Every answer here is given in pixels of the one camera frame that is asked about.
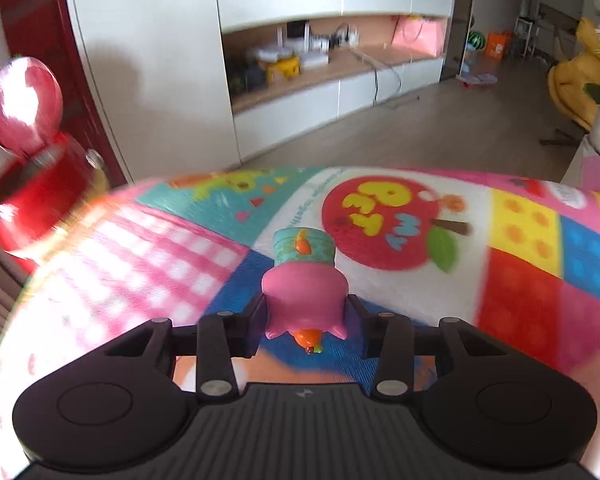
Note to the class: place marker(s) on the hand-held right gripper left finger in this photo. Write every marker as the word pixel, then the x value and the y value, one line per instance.
pixel 252 327

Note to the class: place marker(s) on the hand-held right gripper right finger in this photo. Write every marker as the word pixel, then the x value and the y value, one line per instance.
pixel 356 322

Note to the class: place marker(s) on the pink toy figure teal hat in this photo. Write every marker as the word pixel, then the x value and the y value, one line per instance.
pixel 300 295

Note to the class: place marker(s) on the colourful printed play mat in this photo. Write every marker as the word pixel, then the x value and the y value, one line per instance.
pixel 430 280

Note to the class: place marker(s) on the white power strip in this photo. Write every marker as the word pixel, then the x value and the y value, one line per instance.
pixel 330 41

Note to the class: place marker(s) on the white television cabinet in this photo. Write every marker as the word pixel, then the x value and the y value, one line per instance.
pixel 155 60

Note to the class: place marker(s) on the pink gift bag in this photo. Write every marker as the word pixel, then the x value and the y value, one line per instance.
pixel 420 35

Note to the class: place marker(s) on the black router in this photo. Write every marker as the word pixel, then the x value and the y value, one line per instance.
pixel 296 31

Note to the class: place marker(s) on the watermelon ball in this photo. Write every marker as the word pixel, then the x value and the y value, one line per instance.
pixel 473 41

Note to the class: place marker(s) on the orange box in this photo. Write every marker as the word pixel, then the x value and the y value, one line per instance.
pixel 498 45

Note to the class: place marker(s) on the yellow plush chair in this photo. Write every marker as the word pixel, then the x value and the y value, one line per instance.
pixel 570 85

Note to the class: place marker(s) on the white stool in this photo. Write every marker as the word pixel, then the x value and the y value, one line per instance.
pixel 526 35

